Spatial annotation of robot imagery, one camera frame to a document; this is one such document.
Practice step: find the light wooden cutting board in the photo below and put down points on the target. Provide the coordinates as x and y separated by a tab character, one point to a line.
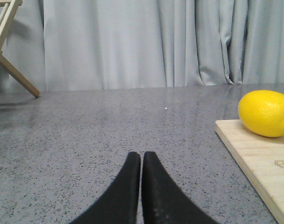
260	158

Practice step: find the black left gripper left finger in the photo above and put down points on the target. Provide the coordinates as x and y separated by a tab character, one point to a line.
118	204

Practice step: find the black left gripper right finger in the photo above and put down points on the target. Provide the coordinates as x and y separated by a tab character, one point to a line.
163	202

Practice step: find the grey curtain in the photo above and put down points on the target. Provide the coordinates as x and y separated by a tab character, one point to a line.
70	45

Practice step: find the yellow lemon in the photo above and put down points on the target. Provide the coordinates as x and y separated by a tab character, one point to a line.
262	112

